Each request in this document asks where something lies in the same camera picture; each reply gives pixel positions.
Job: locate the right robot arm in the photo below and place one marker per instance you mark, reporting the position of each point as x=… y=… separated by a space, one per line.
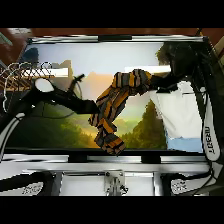
x=211 y=133

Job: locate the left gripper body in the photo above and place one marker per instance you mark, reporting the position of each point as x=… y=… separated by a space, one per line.
x=87 y=106

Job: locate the light blue garment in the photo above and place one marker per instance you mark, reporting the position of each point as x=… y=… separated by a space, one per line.
x=185 y=144

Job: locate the white garment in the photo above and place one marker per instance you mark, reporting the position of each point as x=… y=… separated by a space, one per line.
x=180 y=113

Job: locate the orange black striped shirt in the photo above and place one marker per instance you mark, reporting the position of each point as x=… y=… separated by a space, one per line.
x=110 y=106

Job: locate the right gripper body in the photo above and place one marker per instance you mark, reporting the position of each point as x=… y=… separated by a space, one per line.
x=166 y=83

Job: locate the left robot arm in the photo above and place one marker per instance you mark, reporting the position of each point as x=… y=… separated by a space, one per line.
x=55 y=95

